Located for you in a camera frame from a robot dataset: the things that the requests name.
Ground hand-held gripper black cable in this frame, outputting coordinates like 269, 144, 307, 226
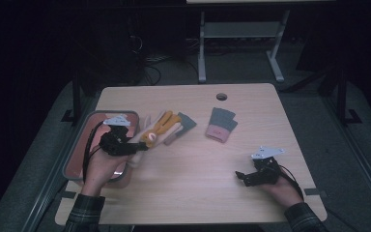
278, 164, 305, 201
81, 120, 106, 184

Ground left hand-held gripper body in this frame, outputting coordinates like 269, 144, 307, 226
99, 113, 137, 158

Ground black metal stand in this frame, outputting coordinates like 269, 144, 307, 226
61, 72, 91, 126
334, 66, 363, 126

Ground beige orange glove white patch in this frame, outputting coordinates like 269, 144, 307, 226
127, 110, 184, 169

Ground black tape strip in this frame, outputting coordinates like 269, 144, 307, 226
303, 188, 328, 198
58, 190, 77, 200

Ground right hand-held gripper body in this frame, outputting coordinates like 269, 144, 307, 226
243, 145, 287, 188

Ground white metal stand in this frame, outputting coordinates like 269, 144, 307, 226
197, 9, 292, 84

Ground bundle of floor cables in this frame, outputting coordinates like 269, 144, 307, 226
139, 52, 201, 86

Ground left hand-held gripper black cable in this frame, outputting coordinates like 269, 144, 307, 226
81, 120, 106, 184

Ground pink plastic basin grey rim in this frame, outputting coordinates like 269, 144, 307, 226
62, 110, 140, 189

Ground person's right hand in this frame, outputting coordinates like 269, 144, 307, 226
259, 175, 304, 210

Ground right hand-held gripper black cable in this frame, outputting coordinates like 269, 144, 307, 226
278, 164, 305, 201

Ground grey and pink fingerless glove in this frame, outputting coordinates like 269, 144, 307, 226
205, 106, 239, 143
163, 111, 198, 146

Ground person's left hand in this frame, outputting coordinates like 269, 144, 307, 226
80, 146, 130, 197

